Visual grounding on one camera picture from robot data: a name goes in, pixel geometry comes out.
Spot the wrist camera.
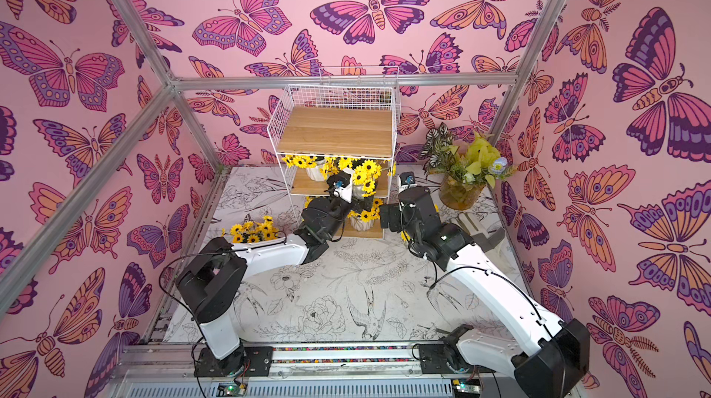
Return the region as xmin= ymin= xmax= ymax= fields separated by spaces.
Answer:
xmin=326 ymin=170 xmax=353 ymax=204
xmin=398 ymin=171 xmax=417 ymax=193

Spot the white wire wooden shelf rack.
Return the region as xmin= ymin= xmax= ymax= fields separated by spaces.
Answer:
xmin=268 ymin=84 xmax=400 ymax=225

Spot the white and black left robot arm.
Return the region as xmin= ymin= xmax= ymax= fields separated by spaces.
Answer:
xmin=174 ymin=194 xmax=373 ymax=376

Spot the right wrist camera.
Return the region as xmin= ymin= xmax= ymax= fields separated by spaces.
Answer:
xmin=398 ymin=171 xmax=417 ymax=193

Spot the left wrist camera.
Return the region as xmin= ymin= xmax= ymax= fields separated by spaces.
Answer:
xmin=326 ymin=170 xmax=353 ymax=204

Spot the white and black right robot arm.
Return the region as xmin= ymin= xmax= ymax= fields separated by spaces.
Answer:
xmin=381 ymin=185 xmax=591 ymax=397

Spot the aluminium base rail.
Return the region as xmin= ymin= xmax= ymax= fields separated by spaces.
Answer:
xmin=103 ymin=342 xmax=524 ymax=397

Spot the green plant in glass vase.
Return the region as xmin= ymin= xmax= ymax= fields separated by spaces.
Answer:
xmin=418 ymin=123 xmax=516 ymax=211

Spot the sunflower pot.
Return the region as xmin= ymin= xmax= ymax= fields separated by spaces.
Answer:
xmin=221 ymin=216 xmax=281 ymax=244
xmin=318 ymin=157 xmax=396 ymax=198
xmin=348 ymin=197 xmax=384 ymax=231
xmin=281 ymin=154 xmax=328 ymax=181

